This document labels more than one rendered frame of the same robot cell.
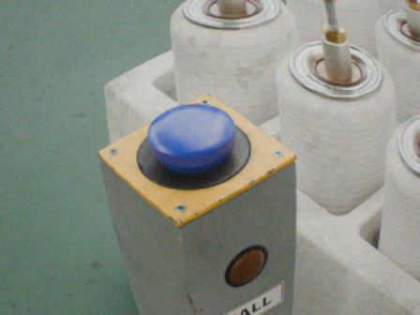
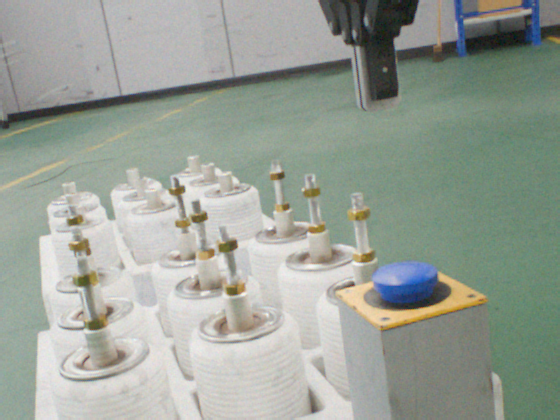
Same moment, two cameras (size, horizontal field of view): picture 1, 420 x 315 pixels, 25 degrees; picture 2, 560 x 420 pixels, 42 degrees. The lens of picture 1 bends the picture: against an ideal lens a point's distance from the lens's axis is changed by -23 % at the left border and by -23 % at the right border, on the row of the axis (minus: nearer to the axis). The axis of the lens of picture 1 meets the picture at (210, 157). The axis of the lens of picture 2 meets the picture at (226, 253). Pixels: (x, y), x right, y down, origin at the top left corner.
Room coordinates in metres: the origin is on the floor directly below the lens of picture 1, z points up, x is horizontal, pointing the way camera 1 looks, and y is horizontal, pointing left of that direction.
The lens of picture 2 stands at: (0.37, 0.44, 0.49)
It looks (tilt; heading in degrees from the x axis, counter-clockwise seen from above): 16 degrees down; 293
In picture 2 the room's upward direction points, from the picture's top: 10 degrees counter-clockwise
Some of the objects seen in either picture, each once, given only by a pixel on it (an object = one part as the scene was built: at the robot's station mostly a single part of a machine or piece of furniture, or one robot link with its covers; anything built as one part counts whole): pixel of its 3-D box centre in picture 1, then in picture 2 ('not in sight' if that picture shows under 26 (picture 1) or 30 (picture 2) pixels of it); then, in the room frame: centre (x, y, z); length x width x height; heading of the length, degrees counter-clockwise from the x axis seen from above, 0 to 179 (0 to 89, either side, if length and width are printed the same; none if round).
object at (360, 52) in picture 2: not in sight; (378, 77); (0.44, 0.01, 0.45); 0.02 x 0.01 x 0.04; 33
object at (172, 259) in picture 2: not in sight; (190, 256); (0.72, -0.29, 0.25); 0.08 x 0.08 x 0.01
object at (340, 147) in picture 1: (345, 173); (258, 418); (0.59, -0.09, 0.16); 0.10 x 0.10 x 0.18
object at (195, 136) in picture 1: (191, 142); (405, 285); (0.44, 0.01, 0.32); 0.04 x 0.04 x 0.02
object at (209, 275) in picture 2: (415, 20); (208, 272); (0.66, -0.19, 0.26); 0.02 x 0.02 x 0.03
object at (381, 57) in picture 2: not in sight; (385, 53); (0.43, 0.02, 0.46); 0.03 x 0.01 x 0.05; 123
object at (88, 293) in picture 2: not in sight; (90, 301); (0.69, -0.03, 0.30); 0.01 x 0.01 x 0.08; 85
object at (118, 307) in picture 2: not in sight; (95, 313); (0.76, -0.13, 0.25); 0.08 x 0.08 x 0.01
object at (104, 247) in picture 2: not in sight; (93, 280); (0.99, -0.48, 0.16); 0.10 x 0.10 x 0.18
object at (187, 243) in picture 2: not in sight; (188, 246); (0.72, -0.29, 0.26); 0.02 x 0.02 x 0.03
